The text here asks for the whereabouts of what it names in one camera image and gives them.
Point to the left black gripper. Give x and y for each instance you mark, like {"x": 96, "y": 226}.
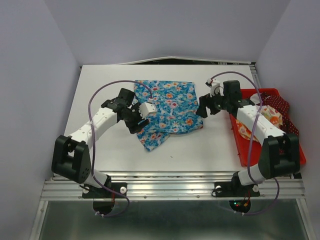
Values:
{"x": 134, "y": 127}

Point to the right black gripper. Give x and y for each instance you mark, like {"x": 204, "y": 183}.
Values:
{"x": 204, "y": 101}

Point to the blue floral skirt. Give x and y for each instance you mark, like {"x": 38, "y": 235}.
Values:
{"x": 176, "y": 104}

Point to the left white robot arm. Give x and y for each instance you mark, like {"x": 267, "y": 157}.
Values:
{"x": 71, "y": 154}

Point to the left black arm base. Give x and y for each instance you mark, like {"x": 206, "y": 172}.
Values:
{"x": 91, "y": 192}

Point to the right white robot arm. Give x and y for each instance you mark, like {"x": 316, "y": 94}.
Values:
{"x": 280, "y": 151}

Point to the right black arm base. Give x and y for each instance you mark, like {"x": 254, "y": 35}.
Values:
{"x": 225, "y": 189}

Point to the red plastic bin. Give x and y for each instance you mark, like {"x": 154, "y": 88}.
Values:
{"x": 242, "y": 144}

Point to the orange floral cream skirt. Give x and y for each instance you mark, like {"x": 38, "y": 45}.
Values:
{"x": 258, "y": 122}

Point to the red polka dot skirt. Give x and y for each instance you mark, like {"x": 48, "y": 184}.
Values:
{"x": 282, "y": 105}

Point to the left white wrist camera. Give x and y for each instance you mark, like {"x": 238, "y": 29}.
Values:
{"x": 145, "y": 109}

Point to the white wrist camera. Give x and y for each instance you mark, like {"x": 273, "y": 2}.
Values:
{"x": 214, "y": 86}
{"x": 145, "y": 109}

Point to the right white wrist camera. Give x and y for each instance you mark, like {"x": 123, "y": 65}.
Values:
{"x": 214, "y": 86}

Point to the aluminium frame rail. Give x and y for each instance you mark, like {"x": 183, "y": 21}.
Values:
{"x": 171, "y": 186}

